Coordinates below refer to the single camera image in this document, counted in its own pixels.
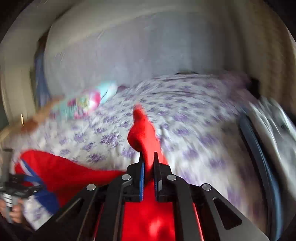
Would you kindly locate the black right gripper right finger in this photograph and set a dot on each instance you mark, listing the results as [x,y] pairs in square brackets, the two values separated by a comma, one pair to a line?
[201,212]

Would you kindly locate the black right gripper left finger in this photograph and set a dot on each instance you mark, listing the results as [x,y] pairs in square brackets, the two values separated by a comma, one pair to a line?
[96,212]

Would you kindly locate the red pants with blue-white stripes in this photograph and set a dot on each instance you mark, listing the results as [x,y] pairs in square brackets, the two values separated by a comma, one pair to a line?
[144,202]

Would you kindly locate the person's left hand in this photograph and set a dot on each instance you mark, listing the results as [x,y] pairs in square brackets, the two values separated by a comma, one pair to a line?
[16,214]

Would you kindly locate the brown orange pillow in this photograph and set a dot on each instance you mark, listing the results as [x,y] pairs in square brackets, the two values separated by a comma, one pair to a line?
[26,126]

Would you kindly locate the blue floral curtain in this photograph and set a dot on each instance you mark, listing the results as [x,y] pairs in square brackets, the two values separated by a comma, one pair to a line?
[42,94]

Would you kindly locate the folded colourful turquoise pink quilt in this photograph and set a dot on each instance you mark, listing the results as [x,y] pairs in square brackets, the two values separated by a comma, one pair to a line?
[80,105]

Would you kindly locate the purple floral white bedsheet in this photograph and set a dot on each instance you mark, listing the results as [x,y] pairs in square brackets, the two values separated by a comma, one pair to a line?
[195,118]

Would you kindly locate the lavender grey headboard cover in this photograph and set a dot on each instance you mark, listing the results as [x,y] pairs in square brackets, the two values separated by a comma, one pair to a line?
[148,46]

